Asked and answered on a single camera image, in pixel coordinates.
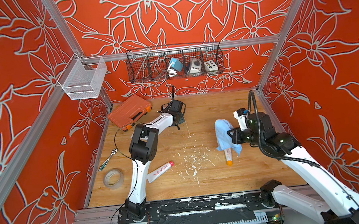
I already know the white button box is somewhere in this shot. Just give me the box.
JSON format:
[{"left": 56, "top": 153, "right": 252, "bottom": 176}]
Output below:
[{"left": 204, "top": 59, "right": 219, "bottom": 75}]

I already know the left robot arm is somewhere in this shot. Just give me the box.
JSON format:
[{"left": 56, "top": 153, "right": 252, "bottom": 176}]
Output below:
[{"left": 108, "top": 86, "right": 186, "bottom": 221}]

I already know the ratchet wrench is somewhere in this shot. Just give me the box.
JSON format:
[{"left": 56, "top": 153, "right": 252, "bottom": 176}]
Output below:
[{"left": 98, "top": 148, "right": 118, "bottom": 172}]

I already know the white round dial device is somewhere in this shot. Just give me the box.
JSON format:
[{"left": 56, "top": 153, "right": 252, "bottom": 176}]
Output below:
[{"left": 187, "top": 58, "right": 202, "bottom": 77}]

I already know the black wire basket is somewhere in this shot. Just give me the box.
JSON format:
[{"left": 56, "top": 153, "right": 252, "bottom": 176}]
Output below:
[{"left": 126, "top": 42, "right": 225, "bottom": 84}]

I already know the pink cap toothpaste tube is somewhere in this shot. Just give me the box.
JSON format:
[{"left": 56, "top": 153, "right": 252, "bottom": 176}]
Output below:
[{"left": 147, "top": 161, "right": 175, "bottom": 184}]

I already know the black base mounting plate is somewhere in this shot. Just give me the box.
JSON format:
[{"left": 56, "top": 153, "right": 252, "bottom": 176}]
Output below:
[{"left": 116, "top": 191, "right": 283, "bottom": 224}]

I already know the orange cap toothpaste tube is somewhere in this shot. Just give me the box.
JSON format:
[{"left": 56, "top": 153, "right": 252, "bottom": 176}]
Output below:
[{"left": 224, "top": 148, "right": 233, "bottom": 166}]

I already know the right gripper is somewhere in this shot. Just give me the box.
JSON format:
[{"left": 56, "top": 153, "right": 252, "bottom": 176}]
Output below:
[{"left": 225, "top": 125, "right": 265, "bottom": 151}]

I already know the blue microfiber cloth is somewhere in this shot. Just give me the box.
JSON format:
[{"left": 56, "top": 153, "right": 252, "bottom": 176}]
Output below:
[{"left": 214, "top": 119, "right": 242, "bottom": 156}]

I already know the orange tool case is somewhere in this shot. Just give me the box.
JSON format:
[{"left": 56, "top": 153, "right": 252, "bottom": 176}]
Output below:
[{"left": 108, "top": 94, "right": 152, "bottom": 131}]

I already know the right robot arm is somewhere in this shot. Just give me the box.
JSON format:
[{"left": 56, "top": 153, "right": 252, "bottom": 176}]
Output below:
[{"left": 227, "top": 91, "right": 359, "bottom": 224}]

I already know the clear tape roll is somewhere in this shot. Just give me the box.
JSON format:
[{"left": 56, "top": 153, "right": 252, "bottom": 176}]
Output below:
[{"left": 103, "top": 169, "right": 125, "bottom": 190}]

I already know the clear plastic bin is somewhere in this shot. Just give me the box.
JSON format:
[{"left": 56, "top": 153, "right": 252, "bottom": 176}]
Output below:
[{"left": 59, "top": 58, "right": 108, "bottom": 100}]

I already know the teal white charger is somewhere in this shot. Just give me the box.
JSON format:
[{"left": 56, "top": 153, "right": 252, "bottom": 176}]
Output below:
[{"left": 167, "top": 58, "right": 183, "bottom": 77}]

